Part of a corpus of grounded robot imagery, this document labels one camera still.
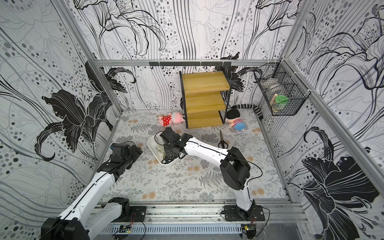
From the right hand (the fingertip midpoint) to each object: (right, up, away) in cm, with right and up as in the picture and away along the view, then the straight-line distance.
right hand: (170, 147), depth 86 cm
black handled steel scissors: (+33, +1, +14) cm, 36 cm away
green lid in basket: (+60, +26, -8) cm, 66 cm away
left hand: (-17, -4, -1) cm, 18 cm away
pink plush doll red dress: (0, +18, +19) cm, 27 cm away
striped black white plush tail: (+59, +28, +32) cm, 73 cm away
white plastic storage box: (-11, 0, +11) cm, 16 cm away
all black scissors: (-2, -7, +2) cm, 8 cm away
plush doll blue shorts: (+42, +16, +19) cm, 49 cm away
